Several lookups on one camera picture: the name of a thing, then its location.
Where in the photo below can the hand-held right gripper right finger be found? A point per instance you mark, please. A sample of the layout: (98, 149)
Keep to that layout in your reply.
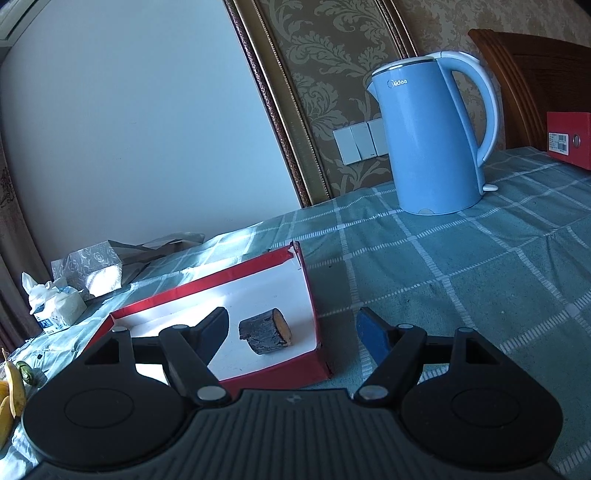
(371, 334)

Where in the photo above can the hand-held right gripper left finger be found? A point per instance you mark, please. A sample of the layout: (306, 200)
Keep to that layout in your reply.
(217, 330)

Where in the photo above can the red cardboard tray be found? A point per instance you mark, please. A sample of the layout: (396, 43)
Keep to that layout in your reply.
(258, 295)

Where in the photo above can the eggplant piece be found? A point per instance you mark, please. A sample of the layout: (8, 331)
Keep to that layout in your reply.
(263, 334)

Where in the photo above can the green checkered tablecloth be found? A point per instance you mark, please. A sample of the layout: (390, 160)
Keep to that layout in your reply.
(461, 258)

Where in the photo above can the silver patterned gift bag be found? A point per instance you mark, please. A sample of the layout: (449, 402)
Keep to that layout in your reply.
(87, 263)

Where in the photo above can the white tissue pack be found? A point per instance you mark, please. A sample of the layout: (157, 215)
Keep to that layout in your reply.
(64, 309)

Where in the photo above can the green cucumber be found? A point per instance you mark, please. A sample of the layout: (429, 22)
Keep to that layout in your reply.
(27, 373)

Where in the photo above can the blue electric kettle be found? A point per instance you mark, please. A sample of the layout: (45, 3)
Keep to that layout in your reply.
(425, 138)

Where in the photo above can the yellow banana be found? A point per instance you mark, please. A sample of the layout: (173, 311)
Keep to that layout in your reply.
(16, 390)
(3, 420)

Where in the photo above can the red cardboard box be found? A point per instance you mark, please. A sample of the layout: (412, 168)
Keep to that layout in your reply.
(568, 122)

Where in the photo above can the white wall switch panel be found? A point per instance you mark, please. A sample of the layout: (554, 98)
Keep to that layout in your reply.
(353, 143)

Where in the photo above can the gilded ornate wall frame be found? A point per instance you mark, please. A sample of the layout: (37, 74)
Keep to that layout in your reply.
(277, 115)

